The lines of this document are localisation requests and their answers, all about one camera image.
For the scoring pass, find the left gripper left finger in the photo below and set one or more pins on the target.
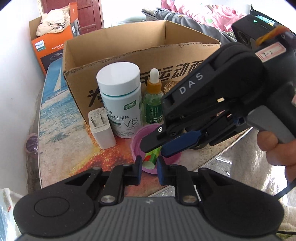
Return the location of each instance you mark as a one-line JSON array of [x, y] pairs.
[[117, 179]]

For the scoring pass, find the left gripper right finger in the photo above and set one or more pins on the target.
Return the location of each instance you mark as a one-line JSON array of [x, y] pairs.
[[179, 177]]

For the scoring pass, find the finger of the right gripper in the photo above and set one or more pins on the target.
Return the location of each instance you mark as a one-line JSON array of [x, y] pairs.
[[181, 143], [158, 137]]

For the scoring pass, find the pink plastic bowl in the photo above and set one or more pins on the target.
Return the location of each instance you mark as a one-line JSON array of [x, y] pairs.
[[135, 144]]

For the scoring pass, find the green glue stick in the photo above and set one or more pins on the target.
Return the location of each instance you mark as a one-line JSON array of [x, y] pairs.
[[150, 158]]

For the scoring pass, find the white vitamin bottle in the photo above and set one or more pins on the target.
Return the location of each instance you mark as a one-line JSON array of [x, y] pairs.
[[121, 94]]

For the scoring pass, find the person's right hand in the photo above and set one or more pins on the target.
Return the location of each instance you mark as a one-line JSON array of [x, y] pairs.
[[278, 154]]

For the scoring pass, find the green dropper bottle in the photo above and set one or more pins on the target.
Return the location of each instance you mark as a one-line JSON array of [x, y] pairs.
[[152, 98]]

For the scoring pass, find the brown woven lid jar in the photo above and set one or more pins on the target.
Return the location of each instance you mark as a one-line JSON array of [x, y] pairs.
[[168, 86]]

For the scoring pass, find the white power adapter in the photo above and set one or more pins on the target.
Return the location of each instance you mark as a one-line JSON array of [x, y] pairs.
[[101, 129]]

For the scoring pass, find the brown cardboard box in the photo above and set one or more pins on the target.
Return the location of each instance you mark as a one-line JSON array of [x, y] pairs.
[[173, 49]]

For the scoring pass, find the pink bag on floor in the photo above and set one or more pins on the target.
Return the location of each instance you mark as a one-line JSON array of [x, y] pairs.
[[31, 144]]

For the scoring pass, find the red wooden door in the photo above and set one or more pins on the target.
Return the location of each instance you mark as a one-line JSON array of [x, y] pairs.
[[89, 12]]

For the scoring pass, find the orange Philips box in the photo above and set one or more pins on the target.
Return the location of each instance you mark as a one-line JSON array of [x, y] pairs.
[[49, 47]]

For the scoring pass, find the beige clothes in box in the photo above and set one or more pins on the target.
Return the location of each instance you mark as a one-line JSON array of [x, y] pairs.
[[55, 21]]

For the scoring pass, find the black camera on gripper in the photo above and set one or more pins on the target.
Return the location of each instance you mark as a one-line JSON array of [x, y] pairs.
[[249, 28]]

